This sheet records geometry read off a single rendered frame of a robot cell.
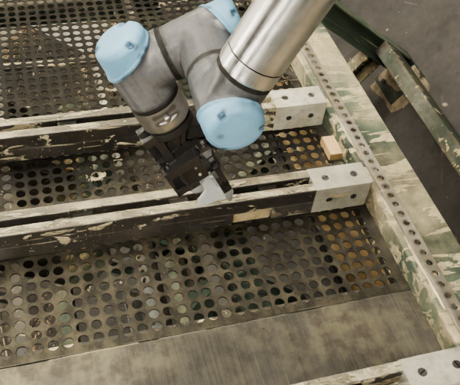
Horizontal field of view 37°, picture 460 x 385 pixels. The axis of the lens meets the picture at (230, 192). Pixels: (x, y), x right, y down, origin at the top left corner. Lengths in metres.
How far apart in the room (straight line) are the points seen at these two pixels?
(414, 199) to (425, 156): 1.10
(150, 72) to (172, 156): 0.17
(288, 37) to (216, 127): 0.13
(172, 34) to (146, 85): 0.08
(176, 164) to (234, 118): 0.26
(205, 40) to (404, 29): 2.05
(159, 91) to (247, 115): 0.18
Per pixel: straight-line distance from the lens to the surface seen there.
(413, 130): 2.65
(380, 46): 2.66
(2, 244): 1.33
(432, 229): 1.45
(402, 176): 1.53
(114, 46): 0.91
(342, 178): 1.45
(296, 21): 0.75
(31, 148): 1.52
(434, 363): 1.24
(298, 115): 1.62
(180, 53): 0.91
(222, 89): 0.80
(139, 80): 0.92
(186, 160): 1.03
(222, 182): 1.07
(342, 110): 1.64
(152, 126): 0.98
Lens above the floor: 2.04
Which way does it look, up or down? 39 degrees down
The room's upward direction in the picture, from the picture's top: 69 degrees counter-clockwise
